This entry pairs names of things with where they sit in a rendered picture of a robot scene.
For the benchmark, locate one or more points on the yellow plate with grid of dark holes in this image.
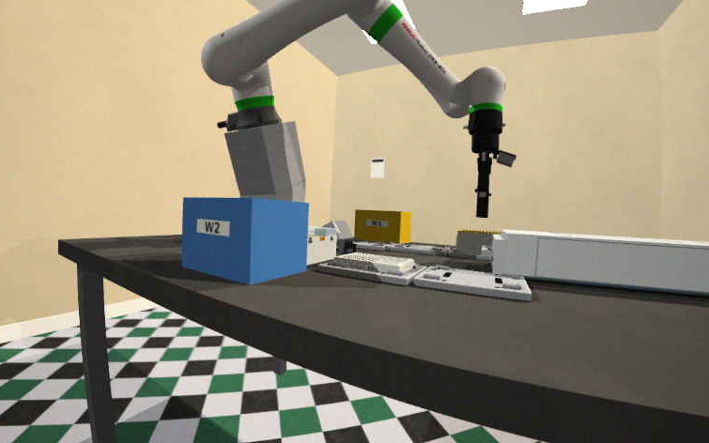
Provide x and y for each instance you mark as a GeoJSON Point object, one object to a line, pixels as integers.
{"type": "Point", "coordinates": [470, 241]}

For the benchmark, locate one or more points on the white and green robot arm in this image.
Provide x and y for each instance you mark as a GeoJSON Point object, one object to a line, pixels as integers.
{"type": "Point", "coordinates": [234, 58]}

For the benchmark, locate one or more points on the blue box labelled w2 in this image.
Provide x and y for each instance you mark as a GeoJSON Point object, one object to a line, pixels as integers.
{"type": "Point", "coordinates": [246, 240]}

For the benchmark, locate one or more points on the yellow bin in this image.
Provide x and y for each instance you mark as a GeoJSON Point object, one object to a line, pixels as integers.
{"type": "Point", "coordinates": [381, 226]}

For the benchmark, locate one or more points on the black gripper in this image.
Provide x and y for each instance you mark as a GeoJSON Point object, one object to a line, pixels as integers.
{"type": "Point", "coordinates": [487, 141]}

